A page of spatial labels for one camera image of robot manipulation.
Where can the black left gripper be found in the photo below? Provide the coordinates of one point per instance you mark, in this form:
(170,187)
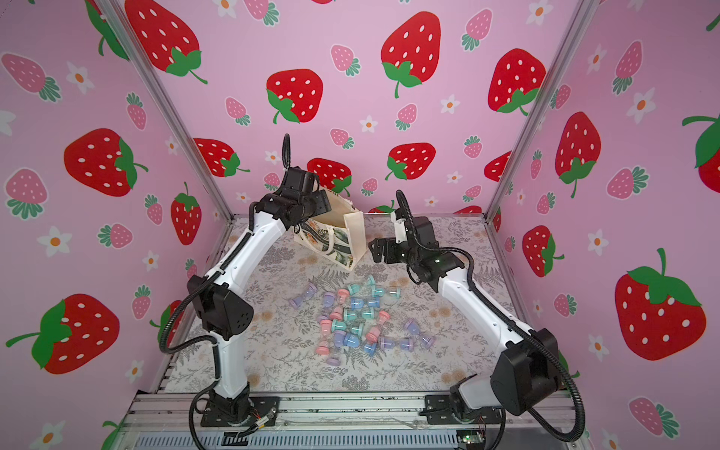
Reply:
(321,202)

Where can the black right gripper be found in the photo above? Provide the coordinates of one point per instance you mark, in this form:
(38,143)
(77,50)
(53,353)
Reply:
(380,248)

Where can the canvas tote bag floral print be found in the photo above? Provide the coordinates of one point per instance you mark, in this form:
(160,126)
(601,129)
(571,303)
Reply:
(338,235)

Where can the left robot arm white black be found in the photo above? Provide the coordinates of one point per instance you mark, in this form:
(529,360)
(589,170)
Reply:
(218,301)

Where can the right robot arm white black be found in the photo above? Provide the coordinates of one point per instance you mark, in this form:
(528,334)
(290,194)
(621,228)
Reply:
(523,376)

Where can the teal hourglass number five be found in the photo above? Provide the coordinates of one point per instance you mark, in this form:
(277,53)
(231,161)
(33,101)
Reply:
(365,288)

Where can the purple hourglass right cluster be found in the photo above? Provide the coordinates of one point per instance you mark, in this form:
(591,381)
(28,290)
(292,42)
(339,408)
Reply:
(423,339)

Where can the blue hourglass front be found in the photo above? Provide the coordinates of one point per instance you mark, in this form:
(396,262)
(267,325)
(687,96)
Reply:
(370,348)

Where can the blue hourglass number thirty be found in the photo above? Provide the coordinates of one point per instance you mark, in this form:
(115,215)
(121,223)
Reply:
(352,341)

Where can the teal hourglass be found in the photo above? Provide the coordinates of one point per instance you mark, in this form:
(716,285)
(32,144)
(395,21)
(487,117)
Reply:
(337,325)

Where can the pink hourglass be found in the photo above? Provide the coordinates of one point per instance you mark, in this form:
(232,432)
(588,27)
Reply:
(324,348)

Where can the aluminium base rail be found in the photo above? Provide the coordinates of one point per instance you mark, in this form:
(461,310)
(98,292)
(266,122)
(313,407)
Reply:
(331,420)

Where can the left aluminium corner post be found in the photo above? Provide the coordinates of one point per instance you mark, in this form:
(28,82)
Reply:
(119,23)

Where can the aluminium corner frame post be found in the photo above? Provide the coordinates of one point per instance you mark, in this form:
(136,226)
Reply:
(575,33)

